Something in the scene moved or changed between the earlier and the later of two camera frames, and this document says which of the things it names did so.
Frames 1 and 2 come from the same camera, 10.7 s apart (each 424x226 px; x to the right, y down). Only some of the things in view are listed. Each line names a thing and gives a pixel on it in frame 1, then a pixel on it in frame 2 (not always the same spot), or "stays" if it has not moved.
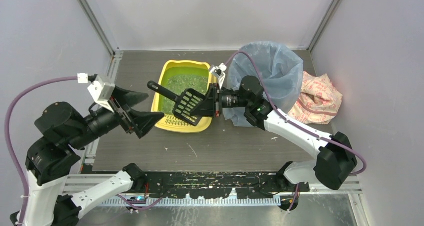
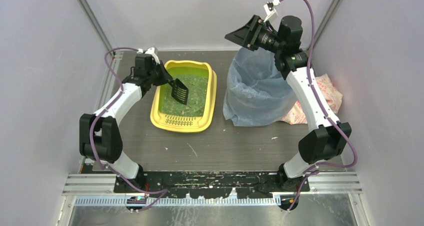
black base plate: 216,184 stays
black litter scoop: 186,102 → 180,92
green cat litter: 178,83 stays
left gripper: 122,113 → 159,75
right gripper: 214,101 → 251,33
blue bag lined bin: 280,71 stays
